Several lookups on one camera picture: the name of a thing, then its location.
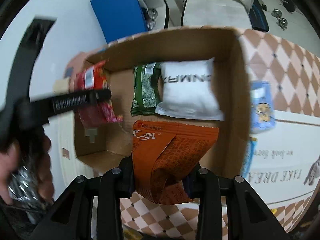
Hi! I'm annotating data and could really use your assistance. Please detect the long blue wrapper strip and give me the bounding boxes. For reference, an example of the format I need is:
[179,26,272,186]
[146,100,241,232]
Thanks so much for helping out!
[240,137,257,178]

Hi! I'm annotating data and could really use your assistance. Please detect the white pillow pack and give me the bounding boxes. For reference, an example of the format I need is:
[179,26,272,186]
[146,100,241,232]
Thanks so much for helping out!
[155,58,224,121]

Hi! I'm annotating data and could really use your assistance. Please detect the checkered table cloth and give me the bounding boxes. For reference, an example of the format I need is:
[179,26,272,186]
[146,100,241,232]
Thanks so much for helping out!
[91,28,320,240]

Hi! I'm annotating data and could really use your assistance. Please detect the person's left hand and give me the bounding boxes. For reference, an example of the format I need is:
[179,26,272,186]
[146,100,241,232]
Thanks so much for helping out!
[1,135,54,207]

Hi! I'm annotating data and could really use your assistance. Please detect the open cardboard box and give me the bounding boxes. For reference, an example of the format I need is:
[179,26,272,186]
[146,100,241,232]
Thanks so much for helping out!
[74,26,250,178]

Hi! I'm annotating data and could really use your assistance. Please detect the floor barbell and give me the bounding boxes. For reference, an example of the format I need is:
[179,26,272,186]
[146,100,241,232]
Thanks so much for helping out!
[281,0,296,13]

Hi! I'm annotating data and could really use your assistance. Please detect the white padded chair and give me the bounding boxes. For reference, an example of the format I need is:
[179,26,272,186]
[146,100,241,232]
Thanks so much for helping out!
[175,0,252,29]

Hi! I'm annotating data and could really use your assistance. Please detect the blue foam mat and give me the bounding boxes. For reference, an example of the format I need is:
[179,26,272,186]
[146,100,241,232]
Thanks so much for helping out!
[91,0,148,43]

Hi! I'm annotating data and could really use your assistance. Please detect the green snack bag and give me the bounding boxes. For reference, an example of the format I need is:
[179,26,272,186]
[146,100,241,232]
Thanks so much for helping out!
[130,62,161,116]

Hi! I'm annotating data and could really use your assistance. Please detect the orange snack bag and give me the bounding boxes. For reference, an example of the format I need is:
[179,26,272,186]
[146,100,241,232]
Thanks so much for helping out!
[132,120,219,205]

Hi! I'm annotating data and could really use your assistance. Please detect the chrome dumbbells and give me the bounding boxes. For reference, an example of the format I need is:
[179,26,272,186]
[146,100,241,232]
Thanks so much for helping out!
[271,8,288,31]

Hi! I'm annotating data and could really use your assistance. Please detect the red snack packet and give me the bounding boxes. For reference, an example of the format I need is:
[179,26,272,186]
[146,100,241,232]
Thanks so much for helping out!
[74,61,123,128]

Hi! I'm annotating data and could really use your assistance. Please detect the light blue tissue pack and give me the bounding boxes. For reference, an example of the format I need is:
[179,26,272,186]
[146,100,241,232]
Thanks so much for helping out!
[249,80,276,134]

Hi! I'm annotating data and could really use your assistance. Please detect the beige folded cloth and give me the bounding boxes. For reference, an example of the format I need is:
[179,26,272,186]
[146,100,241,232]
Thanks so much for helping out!
[53,77,69,94]

